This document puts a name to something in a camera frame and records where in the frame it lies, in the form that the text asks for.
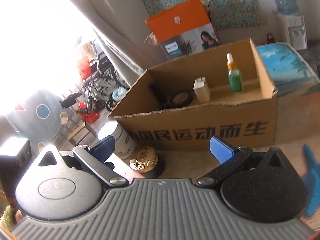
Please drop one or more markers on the brown cardboard box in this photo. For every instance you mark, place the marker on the brown cardboard box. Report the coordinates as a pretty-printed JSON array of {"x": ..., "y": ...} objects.
[{"x": 190, "y": 128}]

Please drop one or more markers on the red bottle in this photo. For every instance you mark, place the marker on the red bottle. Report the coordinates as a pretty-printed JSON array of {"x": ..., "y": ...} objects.
[{"x": 270, "y": 38}]

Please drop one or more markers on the black tape roll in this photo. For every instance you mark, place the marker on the black tape roll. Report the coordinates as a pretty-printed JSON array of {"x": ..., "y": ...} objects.
[{"x": 181, "y": 99}]

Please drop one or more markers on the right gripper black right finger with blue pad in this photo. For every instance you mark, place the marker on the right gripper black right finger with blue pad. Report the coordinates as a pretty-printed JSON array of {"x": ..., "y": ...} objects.
[{"x": 230, "y": 158}]

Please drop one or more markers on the orange Philips product box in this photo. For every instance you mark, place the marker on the orange Philips product box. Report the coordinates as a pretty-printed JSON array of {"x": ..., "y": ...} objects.
[{"x": 183, "y": 30}]

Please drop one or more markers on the small wooden stool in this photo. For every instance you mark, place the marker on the small wooden stool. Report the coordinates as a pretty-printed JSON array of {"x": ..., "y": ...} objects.
[{"x": 79, "y": 129}]

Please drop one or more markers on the white USB wall charger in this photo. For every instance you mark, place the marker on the white USB wall charger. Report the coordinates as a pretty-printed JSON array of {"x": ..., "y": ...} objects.
[{"x": 201, "y": 89}]

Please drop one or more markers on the beach print table mat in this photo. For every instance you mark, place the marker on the beach print table mat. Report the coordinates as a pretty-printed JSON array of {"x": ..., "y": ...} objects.
[{"x": 297, "y": 132}]

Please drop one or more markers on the black jar gold lid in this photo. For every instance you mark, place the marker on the black jar gold lid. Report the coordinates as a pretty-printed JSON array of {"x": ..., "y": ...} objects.
[{"x": 147, "y": 162}]

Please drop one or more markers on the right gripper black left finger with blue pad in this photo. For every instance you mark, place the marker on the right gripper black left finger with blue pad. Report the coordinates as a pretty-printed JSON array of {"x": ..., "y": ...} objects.
[{"x": 93, "y": 158}]

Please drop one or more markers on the white water dispenser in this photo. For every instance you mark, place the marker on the white water dispenser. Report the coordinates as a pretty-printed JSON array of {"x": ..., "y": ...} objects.
[{"x": 292, "y": 30}]

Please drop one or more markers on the white green supplement can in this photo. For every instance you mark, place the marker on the white green supplement can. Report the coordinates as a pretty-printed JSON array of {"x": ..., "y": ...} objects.
[{"x": 125, "y": 145}]

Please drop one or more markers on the beige curtain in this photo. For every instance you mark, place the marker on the beige curtain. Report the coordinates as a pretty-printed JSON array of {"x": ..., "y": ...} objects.
[{"x": 120, "y": 28}]

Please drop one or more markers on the grey dotted rug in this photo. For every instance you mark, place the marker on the grey dotted rug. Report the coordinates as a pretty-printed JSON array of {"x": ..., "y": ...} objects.
[{"x": 41, "y": 119}]

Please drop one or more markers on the folded wheelchair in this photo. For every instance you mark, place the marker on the folded wheelchair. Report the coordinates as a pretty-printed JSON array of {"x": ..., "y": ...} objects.
[{"x": 104, "y": 86}]

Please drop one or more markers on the green dropper bottle orange collar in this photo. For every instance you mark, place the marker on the green dropper bottle orange collar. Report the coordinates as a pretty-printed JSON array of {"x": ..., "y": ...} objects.
[{"x": 234, "y": 75}]

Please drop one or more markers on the black speaker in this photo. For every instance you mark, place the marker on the black speaker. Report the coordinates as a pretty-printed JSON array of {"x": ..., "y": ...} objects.
[{"x": 15, "y": 159}]

